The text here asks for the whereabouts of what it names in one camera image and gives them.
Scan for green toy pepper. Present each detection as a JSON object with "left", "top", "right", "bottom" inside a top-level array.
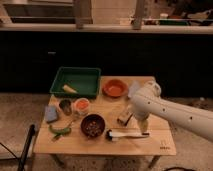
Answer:
[{"left": 49, "top": 124, "right": 71, "bottom": 139}]

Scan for dark metal cup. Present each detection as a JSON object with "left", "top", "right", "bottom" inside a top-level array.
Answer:
[{"left": 59, "top": 99, "right": 72, "bottom": 115}]

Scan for black pole stand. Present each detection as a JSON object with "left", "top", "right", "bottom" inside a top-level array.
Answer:
[{"left": 17, "top": 124, "right": 35, "bottom": 171}]

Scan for pale yellow corn piece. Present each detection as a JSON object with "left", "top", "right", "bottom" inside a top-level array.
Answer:
[{"left": 62, "top": 84, "right": 77, "bottom": 93}]

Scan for green plastic tray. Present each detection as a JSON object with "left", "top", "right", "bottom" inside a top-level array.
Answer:
[{"left": 50, "top": 67, "right": 101, "bottom": 98}]

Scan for wooden board eraser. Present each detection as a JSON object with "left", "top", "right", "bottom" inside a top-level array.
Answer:
[{"left": 117, "top": 109, "right": 133, "bottom": 126}]

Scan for wooden table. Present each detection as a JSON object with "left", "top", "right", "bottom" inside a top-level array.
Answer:
[{"left": 32, "top": 76, "right": 177, "bottom": 169}]

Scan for clear cup orange contents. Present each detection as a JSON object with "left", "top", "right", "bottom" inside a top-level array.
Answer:
[{"left": 73, "top": 98, "right": 90, "bottom": 115}]

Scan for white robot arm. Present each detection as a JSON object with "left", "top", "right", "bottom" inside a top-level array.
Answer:
[{"left": 128, "top": 81, "right": 213, "bottom": 142}]

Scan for white black handled brush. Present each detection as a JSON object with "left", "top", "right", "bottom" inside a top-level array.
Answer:
[{"left": 106, "top": 130, "right": 149, "bottom": 141}]

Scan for dark bowl with nuts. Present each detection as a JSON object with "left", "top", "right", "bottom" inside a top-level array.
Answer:
[{"left": 81, "top": 114, "right": 105, "bottom": 138}]

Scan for red bowl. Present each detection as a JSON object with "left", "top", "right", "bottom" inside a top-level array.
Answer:
[{"left": 102, "top": 79, "right": 128, "bottom": 98}]

